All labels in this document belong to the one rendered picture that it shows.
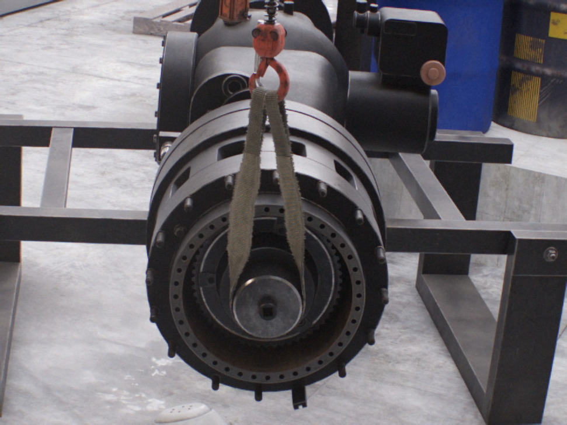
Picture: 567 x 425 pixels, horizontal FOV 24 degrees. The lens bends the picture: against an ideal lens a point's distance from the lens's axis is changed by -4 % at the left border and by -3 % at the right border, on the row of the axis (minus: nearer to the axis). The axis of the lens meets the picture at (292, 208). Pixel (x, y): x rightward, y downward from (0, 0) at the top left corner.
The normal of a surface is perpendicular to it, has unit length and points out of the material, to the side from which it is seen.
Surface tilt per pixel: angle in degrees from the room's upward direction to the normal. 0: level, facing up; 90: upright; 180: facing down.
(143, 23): 90
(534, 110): 90
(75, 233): 90
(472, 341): 0
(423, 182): 0
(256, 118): 99
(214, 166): 30
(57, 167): 0
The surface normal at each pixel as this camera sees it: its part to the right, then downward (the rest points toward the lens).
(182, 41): 0.08, -0.79
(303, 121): 0.32, -0.90
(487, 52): 0.75, 0.27
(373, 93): 0.07, -0.36
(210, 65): -0.54, -0.74
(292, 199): -0.41, 0.46
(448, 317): 0.07, -0.94
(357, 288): 0.03, 0.33
